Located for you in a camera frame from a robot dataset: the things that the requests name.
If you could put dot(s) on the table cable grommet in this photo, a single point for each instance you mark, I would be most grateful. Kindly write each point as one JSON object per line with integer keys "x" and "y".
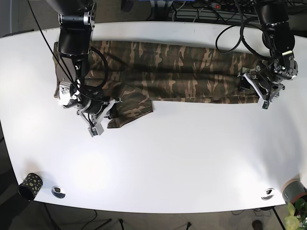
{"x": 58, "y": 192}
{"x": 267, "y": 194}

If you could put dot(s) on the camouflage pattern T-shirt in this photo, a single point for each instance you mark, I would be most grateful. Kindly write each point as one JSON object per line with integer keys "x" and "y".
{"x": 140, "y": 73}

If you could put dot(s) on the left table cable grommet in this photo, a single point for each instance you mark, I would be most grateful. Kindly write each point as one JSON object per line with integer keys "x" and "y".
{"x": 58, "y": 192}

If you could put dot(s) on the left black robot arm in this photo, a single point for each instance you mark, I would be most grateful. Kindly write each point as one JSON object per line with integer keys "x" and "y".
{"x": 277, "y": 36}

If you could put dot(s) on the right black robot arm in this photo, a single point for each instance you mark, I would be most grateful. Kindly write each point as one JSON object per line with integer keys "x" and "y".
{"x": 76, "y": 19}

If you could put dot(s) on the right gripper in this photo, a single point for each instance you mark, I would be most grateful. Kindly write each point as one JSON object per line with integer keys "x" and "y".
{"x": 93, "y": 112}

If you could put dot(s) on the grey tape roll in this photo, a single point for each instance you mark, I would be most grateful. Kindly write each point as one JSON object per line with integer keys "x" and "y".
{"x": 294, "y": 190}

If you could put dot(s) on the green potted plant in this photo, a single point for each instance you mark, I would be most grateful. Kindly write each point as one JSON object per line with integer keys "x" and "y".
{"x": 297, "y": 215}

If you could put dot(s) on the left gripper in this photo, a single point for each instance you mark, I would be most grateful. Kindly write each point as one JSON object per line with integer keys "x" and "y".
{"x": 259, "y": 79}

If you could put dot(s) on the right table cable grommet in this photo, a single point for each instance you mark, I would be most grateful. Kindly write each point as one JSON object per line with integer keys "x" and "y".
{"x": 267, "y": 194}

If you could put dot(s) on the black gold-dotted cup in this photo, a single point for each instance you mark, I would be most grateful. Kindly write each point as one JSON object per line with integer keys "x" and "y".
{"x": 30, "y": 186}

